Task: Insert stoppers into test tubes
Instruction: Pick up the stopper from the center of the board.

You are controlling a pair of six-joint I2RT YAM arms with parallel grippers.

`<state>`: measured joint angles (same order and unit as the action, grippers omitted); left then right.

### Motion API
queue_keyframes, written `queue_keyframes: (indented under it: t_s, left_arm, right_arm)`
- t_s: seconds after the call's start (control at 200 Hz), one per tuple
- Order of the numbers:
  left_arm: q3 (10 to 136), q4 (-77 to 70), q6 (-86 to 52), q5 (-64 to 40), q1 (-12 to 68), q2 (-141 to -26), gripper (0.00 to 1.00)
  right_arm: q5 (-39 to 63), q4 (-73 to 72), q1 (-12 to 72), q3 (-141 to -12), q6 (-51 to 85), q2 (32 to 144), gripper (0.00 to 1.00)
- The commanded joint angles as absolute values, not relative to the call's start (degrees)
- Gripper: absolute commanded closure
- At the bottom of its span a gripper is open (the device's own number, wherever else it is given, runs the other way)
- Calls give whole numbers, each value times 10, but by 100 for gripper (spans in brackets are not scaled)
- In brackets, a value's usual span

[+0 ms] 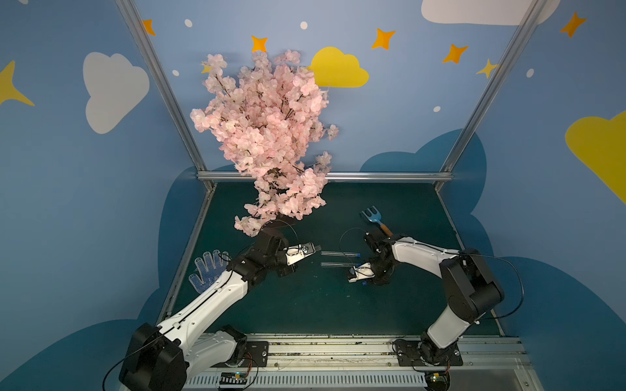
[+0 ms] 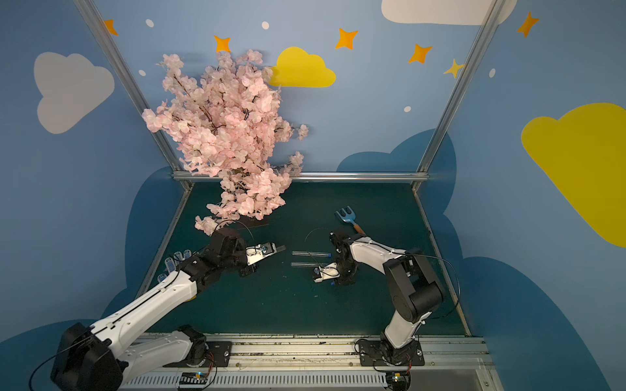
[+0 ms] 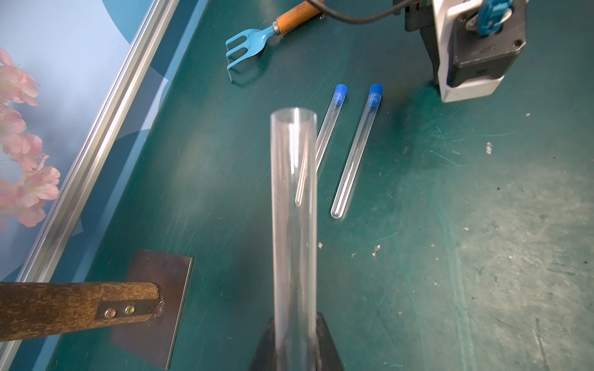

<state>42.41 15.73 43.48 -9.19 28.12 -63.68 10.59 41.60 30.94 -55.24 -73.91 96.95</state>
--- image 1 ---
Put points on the pink artificial cherry blossom tree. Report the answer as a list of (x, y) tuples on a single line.
[(265, 120)]

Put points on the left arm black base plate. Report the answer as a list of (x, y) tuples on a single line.
[(255, 352)]

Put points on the small circuit board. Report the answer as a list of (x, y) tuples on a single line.
[(437, 381), (232, 380)]

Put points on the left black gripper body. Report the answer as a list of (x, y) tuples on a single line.
[(282, 257)]

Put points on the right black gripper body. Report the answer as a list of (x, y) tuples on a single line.
[(376, 259)]

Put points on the aluminium front rail bed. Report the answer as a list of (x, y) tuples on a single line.
[(343, 362)]

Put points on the small circuit board left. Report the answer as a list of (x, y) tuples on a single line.
[(232, 380)]

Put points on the small circuit board right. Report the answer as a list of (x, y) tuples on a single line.
[(437, 381)]

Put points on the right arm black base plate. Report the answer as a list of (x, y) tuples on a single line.
[(413, 353)]

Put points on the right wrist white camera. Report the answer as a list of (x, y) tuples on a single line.
[(361, 272)]

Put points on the blue garden fork wooden handle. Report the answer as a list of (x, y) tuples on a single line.
[(373, 215)]

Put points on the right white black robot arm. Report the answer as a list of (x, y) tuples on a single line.
[(471, 289)]

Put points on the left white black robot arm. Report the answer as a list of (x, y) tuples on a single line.
[(164, 356)]

